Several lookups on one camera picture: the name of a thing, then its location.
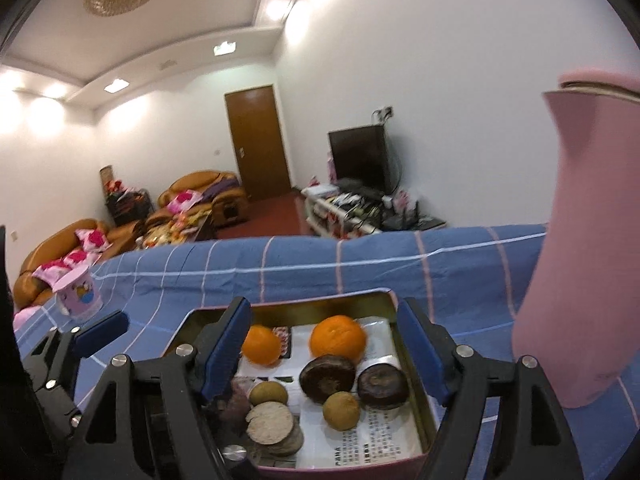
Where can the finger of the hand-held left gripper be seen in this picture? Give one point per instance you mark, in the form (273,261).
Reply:
(102,332)
(60,405)

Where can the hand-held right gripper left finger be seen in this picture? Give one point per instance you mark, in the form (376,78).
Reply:
(225,355)

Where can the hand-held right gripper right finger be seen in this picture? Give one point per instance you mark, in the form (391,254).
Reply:
(425,355)

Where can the oval smooth orange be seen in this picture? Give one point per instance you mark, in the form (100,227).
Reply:
(262,345)

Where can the purple sweet potato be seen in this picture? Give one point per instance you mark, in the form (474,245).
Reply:
(235,402)

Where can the dark brown water chestnut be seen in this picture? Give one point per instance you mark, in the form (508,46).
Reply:
(382,385)
(327,377)

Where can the small brown kiwi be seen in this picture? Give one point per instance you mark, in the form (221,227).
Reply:
(268,391)
(341,410)

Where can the purple sugarcane piece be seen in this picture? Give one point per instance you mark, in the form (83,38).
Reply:
(270,422)

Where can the wrinkled orange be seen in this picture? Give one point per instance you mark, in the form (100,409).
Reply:
(337,337)

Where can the pink tin box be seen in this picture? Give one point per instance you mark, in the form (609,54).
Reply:
(350,305)

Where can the pink lidded cartoon mug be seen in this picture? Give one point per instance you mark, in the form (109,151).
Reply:
(80,295)

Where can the white printed paper packets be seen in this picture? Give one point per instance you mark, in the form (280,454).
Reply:
(380,435)

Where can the brown leather sofa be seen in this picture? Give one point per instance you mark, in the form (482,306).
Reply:
(50,245)

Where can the blue checkered bedsheet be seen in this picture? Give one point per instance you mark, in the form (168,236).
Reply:
(300,270)

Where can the coffee table with snacks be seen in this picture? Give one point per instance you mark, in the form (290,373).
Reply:
(170,230)

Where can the dark coffee table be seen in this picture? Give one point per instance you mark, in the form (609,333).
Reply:
(207,227)

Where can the rack with clothes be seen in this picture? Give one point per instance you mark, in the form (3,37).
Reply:
(125,205)

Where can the pink and white gift bag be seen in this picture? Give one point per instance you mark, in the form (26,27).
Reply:
(404,200)

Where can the rolled upright mat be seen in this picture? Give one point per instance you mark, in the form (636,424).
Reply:
(106,175)

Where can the purple blanket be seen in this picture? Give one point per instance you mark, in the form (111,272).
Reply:
(222,189)

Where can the white television stand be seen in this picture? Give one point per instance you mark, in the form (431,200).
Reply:
(320,210)

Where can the brown leather armchair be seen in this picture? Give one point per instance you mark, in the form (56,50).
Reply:
(200,180)

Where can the pink insulated jug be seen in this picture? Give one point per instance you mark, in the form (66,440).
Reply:
(575,260)

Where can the white flat box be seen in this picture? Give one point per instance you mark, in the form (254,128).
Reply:
(320,190)

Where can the pink paper bag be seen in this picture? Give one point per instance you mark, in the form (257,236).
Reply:
(330,170)

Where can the black television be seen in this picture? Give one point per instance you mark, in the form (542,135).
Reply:
(357,155)

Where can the brown wooden door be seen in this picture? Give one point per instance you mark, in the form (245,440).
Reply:
(257,140)

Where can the square ceiling light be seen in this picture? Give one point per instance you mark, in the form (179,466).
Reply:
(117,85)
(225,48)

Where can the wall power socket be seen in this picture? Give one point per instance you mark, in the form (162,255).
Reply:
(385,111)

